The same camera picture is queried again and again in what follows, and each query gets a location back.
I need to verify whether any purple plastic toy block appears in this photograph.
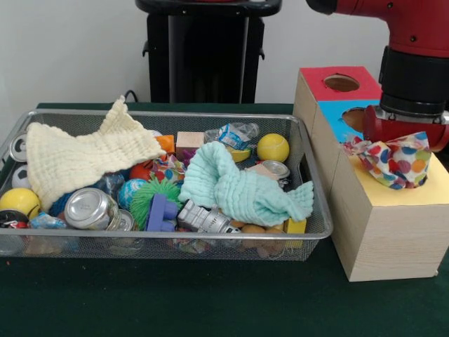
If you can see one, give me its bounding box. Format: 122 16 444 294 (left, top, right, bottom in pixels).
145 193 180 232

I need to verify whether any yellow smiley ball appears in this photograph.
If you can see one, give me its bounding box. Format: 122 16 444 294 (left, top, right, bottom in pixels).
0 187 42 220

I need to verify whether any mint green muslin cloth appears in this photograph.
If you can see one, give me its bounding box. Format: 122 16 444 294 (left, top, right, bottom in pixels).
177 141 315 227

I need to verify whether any silver toy robot figure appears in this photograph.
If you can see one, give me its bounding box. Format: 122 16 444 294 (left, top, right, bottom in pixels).
176 199 243 235

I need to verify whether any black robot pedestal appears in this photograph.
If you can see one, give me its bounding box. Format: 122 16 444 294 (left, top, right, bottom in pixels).
135 0 283 105

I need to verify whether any blue globe ball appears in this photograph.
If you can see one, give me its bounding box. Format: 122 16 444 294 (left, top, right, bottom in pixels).
117 178 150 210

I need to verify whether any wooden box with three holes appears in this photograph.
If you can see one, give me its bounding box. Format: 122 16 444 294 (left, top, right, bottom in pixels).
293 65 449 282

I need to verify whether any cream muslin cloth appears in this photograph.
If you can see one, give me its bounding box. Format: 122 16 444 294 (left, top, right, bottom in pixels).
25 94 168 213

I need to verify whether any plain wooden cube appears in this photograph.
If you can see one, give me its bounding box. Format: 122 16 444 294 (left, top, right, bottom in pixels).
175 131 206 159

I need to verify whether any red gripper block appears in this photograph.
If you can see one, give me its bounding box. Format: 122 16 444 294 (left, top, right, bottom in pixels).
363 105 449 152

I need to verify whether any green spiky rubber ball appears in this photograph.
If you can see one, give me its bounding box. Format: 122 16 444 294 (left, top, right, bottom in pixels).
128 176 183 231

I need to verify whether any shallow clear mesh bin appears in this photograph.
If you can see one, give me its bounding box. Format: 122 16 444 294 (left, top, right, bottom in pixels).
0 109 334 263

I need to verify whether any silver metal can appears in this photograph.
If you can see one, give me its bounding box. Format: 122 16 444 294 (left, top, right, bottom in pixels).
64 187 120 231

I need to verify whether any yellow tennis ball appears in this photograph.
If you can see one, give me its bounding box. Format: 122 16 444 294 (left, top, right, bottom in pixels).
256 133 290 163

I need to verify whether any dark green table cloth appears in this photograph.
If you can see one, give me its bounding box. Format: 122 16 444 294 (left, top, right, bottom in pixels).
0 102 449 337

